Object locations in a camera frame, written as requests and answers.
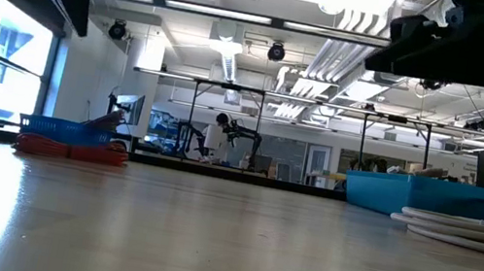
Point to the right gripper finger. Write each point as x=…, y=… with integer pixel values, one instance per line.
x=431, y=64
x=435, y=40

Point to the computer monitor on arm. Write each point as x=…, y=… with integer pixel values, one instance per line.
x=128, y=109

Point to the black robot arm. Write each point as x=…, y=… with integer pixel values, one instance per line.
x=185, y=133
x=242, y=132

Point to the small blue mesh basket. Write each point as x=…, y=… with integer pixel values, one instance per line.
x=60, y=130

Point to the large blue plastic bin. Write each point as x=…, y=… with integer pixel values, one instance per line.
x=433, y=197

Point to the long LED light bar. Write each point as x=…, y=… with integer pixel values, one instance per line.
x=218, y=12

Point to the person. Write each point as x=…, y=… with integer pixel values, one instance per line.
x=213, y=138

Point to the black ceiling camera cluster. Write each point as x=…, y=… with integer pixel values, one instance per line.
x=430, y=83

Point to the black gantry frame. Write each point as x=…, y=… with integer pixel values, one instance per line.
x=397, y=118
x=230, y=87

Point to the black aluminium table frame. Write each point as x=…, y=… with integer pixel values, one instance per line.
x=216, y=171

